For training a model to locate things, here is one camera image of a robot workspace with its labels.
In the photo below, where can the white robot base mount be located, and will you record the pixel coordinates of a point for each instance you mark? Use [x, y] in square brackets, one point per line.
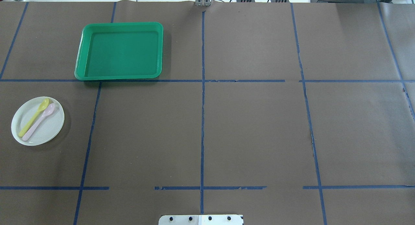
[215, 219]

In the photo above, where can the green plastic tray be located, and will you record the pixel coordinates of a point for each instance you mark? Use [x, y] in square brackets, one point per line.
[120, 51]

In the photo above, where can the white round plate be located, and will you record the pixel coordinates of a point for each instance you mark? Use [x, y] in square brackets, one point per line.
[46, 130]

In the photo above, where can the pink plastic spoon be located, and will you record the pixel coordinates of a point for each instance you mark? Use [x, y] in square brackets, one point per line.
[47, 112]

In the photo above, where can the yellow plastic spoon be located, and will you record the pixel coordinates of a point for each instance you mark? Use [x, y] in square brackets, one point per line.
[44, 104]

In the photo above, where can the brown paper table cover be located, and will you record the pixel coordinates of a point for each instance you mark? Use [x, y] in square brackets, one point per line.
[292, 114]

